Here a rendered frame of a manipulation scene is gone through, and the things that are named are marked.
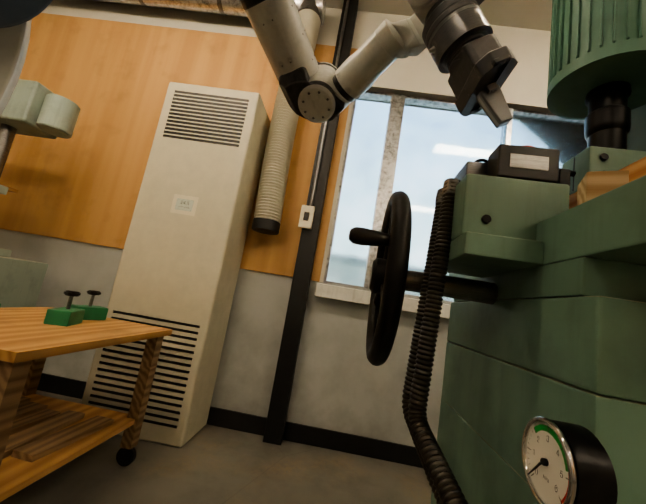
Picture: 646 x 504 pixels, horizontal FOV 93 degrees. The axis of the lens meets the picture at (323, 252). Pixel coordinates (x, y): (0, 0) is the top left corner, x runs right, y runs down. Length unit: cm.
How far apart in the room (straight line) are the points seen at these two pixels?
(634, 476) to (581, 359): 9
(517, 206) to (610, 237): 14
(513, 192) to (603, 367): 23
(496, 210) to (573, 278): 13
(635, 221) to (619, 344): 11
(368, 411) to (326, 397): 24
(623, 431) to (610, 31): 59
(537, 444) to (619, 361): 11
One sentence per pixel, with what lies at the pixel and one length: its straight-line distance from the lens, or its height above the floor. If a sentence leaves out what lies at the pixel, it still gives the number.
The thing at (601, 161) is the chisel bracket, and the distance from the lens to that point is 68.
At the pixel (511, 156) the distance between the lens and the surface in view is 52.
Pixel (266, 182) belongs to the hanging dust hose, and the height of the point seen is 134.
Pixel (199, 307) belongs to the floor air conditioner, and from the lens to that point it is 162.
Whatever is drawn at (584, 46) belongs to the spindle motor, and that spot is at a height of 124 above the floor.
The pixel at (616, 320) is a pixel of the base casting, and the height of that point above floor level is 78.
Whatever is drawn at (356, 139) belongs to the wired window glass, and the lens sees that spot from 214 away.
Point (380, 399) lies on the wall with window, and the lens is 187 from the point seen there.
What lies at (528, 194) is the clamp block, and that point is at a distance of 51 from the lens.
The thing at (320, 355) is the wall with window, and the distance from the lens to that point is 181.
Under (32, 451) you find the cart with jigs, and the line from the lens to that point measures 133.
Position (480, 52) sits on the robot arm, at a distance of 58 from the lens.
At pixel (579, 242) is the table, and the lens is 42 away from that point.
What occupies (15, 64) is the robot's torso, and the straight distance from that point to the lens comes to 38.
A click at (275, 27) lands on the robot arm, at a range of 69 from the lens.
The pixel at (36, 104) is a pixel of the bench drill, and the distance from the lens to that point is 221.
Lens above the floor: 75
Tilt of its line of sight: 9 degrees up
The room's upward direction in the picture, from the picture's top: 10 degrees clockwise
